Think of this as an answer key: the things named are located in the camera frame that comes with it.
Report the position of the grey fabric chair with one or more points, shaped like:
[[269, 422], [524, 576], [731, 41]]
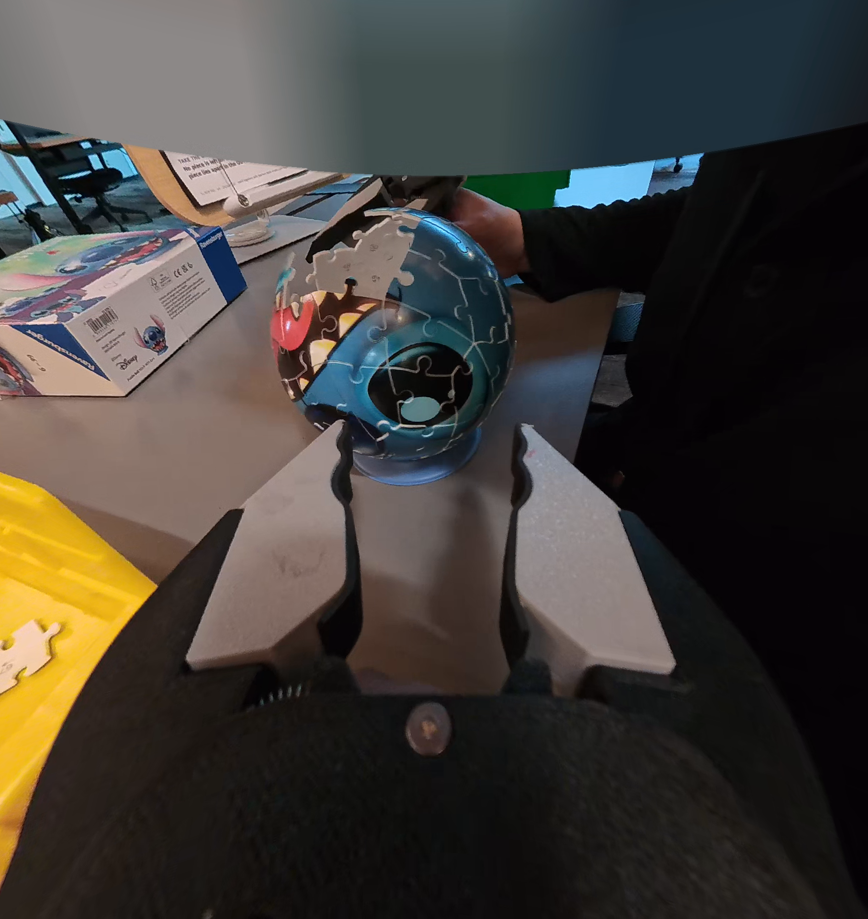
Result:
[[624, 344]]

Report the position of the person's right hand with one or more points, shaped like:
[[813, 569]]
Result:
[[495, 230]]

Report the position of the printed instruction sheet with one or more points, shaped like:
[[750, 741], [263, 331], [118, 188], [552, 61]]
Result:
[[218, 176]]

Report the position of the black office chair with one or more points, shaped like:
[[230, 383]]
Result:
[[103, 183]]

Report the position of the person's right forearm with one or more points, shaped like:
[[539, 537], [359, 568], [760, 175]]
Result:
[[606, 244]]

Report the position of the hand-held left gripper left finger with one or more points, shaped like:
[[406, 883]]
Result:
[[268, 574]]

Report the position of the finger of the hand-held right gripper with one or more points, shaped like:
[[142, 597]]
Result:
[[355, 212]]

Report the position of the blue puzzle ball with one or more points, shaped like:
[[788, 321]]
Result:
[[441, 316]]

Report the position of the white puzzle piece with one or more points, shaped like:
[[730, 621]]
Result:
[[14, 660]]

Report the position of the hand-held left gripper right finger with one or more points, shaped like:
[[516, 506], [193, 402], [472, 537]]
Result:
[[592, 574]]

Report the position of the yellow plastic bin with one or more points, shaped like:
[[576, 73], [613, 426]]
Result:
[[46, 545]]

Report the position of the white blue puzzle box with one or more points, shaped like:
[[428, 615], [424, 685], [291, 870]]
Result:
[[118, 309]]

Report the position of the white clip rod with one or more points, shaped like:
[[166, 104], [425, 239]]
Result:
[[283, 190]]

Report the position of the green plastic bin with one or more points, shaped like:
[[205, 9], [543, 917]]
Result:
[[520, 190]]

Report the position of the curved wooden sheet holder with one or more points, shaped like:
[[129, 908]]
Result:
[[154, 187]]

